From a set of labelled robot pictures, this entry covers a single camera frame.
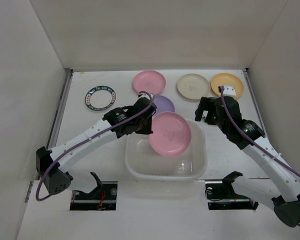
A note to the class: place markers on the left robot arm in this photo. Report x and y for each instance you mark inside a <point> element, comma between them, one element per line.
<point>53,165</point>

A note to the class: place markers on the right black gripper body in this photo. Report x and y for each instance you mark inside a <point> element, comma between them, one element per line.
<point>206,109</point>

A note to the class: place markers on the right aluminium rail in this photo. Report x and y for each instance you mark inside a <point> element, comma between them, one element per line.
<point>252,94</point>

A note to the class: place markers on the purple plate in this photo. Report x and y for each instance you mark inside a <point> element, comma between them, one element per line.
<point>163,104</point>

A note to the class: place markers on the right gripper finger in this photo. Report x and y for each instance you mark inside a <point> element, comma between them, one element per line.
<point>210,118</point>
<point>199,112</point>

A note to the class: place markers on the left aluminium rail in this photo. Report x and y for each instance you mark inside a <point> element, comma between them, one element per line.
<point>56,124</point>

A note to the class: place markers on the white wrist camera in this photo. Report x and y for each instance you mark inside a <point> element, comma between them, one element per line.
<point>227,91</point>
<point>144,94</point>

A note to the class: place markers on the cream plate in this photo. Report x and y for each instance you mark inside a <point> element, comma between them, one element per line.
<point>193,86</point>

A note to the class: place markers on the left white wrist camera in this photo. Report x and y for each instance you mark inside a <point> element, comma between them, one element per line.
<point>144,94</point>

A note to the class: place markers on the white plate green rim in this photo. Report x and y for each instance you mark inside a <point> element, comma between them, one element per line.
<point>100,98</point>

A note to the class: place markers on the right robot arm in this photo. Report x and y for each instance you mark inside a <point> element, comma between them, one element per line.
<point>283,198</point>

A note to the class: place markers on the orange plate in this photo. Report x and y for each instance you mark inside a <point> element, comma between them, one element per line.
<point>227,79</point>

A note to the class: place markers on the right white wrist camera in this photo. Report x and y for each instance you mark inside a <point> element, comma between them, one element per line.
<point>227,91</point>

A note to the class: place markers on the pink plate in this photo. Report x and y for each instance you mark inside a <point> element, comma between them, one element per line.
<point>171,134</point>
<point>149,81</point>

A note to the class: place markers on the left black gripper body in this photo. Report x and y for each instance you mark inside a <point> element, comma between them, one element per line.
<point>145,127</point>

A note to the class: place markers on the aluminium rail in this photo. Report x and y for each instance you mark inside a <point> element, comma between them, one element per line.
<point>252,94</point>
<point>56,124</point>

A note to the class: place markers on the white plastic bin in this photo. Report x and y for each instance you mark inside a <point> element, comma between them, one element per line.
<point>144,163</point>

